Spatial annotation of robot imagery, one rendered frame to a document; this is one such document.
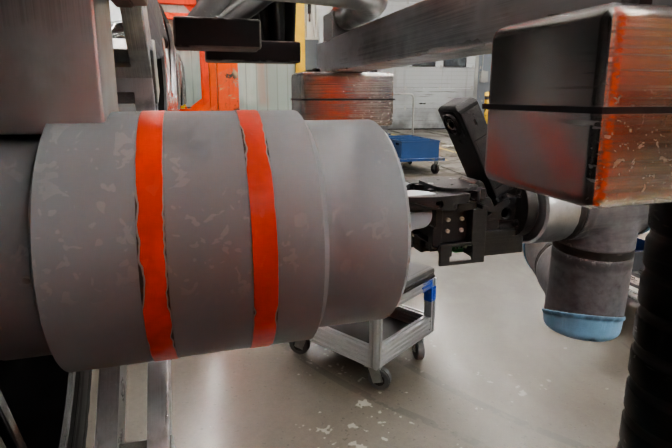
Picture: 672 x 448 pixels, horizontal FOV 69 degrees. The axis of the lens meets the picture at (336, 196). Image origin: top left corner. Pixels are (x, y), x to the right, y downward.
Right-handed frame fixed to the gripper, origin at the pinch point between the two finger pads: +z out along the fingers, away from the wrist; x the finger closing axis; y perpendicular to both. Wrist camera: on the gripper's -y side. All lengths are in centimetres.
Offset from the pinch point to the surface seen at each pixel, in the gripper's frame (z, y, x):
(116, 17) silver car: 51, -50, 242
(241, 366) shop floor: 4, 83, 112
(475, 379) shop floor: -71, 83, 82
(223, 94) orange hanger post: -8, -11, 344
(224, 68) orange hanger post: -9, -30, 344
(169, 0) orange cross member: 47, -183, 959
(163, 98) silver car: 36, -8, 341
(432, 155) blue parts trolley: -256, 61, 478
